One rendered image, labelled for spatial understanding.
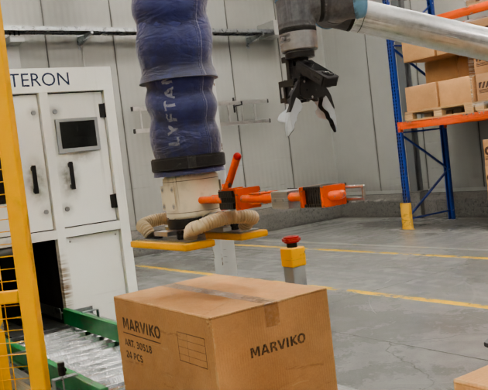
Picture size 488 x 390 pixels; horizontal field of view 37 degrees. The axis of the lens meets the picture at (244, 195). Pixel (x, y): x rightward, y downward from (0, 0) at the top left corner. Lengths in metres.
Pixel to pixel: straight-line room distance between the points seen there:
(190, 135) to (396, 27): 0.65
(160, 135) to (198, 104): 0.14
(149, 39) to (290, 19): 0.55
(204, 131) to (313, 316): 0.62
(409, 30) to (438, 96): 8.75
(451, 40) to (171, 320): 1.07
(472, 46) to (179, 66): 0.81
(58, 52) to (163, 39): 9.24
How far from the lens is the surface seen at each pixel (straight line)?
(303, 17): 1.75
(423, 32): 1.98
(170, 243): 2.09
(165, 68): 2.13
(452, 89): 10.50
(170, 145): 2.12
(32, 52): 11.20
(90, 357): 3.40
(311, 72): 1.70
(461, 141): 12.12
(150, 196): 11.73
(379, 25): 1.95
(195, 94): 2.14
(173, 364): 2.13
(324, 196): 1.68
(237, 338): 1.95
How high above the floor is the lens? 1.35
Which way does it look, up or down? 3 degrees down
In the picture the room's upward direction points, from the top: 7 degrees counter-clockwise
